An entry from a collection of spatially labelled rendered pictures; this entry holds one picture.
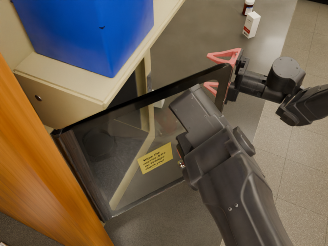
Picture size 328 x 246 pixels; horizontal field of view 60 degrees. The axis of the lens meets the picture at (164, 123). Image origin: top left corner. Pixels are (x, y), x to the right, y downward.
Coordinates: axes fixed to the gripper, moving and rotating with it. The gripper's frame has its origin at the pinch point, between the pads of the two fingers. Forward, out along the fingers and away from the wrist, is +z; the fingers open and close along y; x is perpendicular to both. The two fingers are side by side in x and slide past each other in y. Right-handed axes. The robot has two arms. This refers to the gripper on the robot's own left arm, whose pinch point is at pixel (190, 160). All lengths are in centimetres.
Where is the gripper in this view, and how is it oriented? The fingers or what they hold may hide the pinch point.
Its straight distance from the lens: 58.9
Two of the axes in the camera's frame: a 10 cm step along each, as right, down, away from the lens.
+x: 8.8, -3.8, 2.7
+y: 4.3, 9.0, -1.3
